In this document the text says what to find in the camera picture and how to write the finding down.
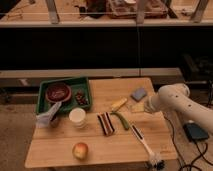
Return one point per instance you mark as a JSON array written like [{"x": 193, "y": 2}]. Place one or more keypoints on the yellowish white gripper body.
[{"x": 138, "y": 107}]

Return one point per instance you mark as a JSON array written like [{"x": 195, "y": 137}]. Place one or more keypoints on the white black dish brush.
[{"x": 155, "y": 160}]

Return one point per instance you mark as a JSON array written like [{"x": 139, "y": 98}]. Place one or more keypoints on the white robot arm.
[{"x": 176, "y": 97}]

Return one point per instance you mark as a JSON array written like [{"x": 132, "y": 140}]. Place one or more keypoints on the purple bowl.
[{"x": 58, "y": 92}]

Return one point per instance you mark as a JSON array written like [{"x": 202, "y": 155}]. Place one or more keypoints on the blue grey sponge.
[{"x": 138, "y": 94}]

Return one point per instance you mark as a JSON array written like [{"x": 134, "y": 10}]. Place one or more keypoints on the green cucumber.
[{"x": 123, "y": 121}]

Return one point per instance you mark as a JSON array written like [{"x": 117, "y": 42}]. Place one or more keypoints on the wooden table board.
[{"x": 53, "y": 147}]

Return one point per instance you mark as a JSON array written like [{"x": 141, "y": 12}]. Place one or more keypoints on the striped folded cloth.
[{"x": 106, "y": 124}]

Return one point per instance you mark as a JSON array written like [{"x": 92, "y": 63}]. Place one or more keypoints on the black foot pedal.
[{"x": 194, "y": 132}]

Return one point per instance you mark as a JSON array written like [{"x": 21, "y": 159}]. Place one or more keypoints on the dark red grape bunch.
[{"x": 80, "y": 98}]

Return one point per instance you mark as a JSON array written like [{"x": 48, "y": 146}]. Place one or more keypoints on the white cup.
[{"x": 77, "y": 117}]

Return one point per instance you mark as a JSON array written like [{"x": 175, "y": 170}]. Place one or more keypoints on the green plastic tray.
[{"x": 71, "y": 92}]

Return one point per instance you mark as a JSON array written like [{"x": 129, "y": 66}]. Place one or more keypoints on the red yellow apple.
[{"x": 80, "y": 150}]

